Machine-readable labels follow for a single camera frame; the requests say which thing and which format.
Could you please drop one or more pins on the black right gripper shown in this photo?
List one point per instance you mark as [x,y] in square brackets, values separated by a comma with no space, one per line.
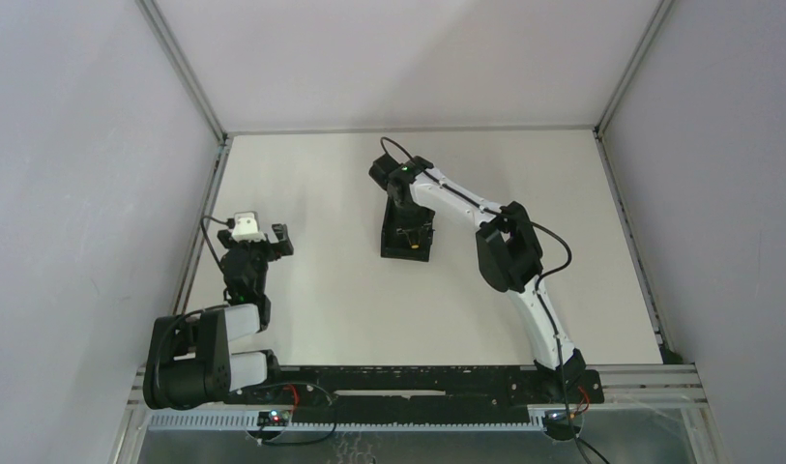
[406,249]

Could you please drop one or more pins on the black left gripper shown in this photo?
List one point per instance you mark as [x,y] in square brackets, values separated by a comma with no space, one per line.
[251,245]

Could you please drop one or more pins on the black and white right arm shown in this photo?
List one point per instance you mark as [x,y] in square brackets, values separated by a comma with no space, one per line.
[507,248]

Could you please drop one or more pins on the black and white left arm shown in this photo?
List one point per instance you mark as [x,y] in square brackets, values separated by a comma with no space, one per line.
[190,362]

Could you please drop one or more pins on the black plastic bin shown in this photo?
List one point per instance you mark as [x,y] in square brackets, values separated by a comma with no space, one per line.
[392,247]

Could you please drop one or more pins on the left control circuit board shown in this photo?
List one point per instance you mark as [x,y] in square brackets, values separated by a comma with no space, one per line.
[274,418]

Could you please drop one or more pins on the control circuit board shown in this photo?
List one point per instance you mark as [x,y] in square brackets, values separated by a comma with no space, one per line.
[559,427]
[274,418]

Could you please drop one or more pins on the right control circuit board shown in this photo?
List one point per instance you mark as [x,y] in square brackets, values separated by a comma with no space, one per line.
[559,427]

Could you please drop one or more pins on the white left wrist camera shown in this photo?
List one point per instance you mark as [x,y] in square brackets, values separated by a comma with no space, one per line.
[246,228]

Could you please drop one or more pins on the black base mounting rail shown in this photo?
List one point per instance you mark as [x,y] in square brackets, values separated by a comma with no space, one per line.
[427,393]

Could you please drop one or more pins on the slotted grey cable duct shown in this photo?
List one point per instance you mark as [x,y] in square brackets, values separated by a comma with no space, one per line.
[230,420]

